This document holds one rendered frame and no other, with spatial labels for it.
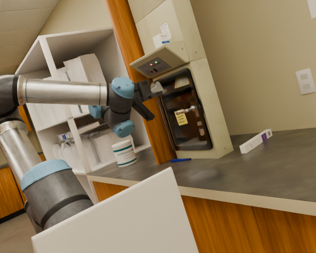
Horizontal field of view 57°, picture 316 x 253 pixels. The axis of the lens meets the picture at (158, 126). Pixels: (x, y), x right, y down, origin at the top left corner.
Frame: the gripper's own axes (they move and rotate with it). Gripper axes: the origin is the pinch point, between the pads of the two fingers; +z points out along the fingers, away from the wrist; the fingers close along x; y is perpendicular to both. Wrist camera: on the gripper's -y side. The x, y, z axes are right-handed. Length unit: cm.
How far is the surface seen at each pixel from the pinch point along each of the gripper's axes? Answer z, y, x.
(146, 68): 8.0, 14.7, 18.8
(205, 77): 22.2, 0.8, -4.9
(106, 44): 58, 60, 138
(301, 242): -12, -52, -55
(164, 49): 5.1, 17.7, -2.6
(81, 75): 18, 34, 122
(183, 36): 16.2, 21.5, -4.9
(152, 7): 15.6, 41.1, 9.3
